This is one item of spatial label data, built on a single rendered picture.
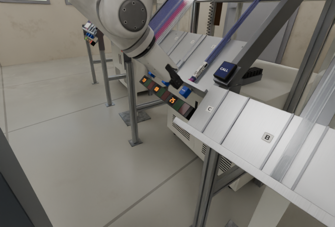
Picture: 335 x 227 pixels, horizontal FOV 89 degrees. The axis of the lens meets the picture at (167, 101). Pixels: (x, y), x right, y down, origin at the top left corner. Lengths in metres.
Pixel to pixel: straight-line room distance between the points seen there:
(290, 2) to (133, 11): 0.49
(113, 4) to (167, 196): 0.99
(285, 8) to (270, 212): 0.59
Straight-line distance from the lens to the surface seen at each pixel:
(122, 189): 1.15
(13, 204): 0.49
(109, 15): 0.30
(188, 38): 0.74
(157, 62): 0.40
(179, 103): 0.55
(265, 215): 0.67
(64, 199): 1.21
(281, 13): 0.64
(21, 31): 4.13
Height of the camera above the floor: 0.92
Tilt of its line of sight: 28 degrees down
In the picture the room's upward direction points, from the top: 2 degrees clockwise
